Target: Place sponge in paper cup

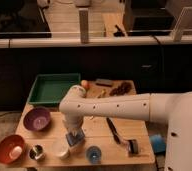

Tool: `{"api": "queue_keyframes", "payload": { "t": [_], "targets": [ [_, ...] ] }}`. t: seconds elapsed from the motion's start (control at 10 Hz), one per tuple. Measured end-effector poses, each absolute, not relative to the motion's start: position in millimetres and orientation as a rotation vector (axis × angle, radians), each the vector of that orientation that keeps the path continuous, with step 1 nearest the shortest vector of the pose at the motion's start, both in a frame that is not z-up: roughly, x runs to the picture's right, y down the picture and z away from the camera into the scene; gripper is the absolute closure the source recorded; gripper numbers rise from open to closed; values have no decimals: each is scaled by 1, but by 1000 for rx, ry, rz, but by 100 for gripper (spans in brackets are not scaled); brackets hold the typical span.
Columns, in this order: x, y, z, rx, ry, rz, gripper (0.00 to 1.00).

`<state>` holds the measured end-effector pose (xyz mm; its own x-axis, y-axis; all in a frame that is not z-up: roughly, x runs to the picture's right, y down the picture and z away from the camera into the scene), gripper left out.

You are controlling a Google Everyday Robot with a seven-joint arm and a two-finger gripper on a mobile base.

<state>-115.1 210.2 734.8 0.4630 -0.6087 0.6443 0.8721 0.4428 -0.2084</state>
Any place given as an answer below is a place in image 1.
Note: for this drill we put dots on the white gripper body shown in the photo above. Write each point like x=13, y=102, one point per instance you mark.
x=73, y=125

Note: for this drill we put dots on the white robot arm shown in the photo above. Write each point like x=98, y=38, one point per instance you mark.
x=175, y=109

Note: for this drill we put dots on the white paper cup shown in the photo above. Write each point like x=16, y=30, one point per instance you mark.
x=60, y=149

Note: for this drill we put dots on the blue glass cup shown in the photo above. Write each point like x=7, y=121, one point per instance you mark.
x=93, y=154

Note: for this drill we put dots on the small metal cup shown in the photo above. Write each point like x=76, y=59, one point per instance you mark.
x=36, y=153

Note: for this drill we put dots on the purple bowl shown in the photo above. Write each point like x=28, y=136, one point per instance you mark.
x=37, y=119

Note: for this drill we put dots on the orange ball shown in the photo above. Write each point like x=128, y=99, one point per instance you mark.
x=85, y=84

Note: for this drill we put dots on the green plastic tray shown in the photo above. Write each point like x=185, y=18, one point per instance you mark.
x=49, y=89

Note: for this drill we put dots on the dark grey block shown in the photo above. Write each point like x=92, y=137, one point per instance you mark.
x=104, y=82

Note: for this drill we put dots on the brown dried bunch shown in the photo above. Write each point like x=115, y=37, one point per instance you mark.
x=122, y=89

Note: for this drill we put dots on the white object in red bowl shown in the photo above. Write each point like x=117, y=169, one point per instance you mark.
x=16, y=152

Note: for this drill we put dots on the red bowl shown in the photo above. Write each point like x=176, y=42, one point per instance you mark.
x=7, y=145

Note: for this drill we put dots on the blue object beside table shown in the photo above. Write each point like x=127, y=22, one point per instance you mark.
x=158, y=143

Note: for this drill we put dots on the white horizontal rail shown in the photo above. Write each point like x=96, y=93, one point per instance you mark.
x=93, y=41

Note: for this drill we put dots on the white angled post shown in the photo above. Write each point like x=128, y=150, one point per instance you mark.
x=182, y=21

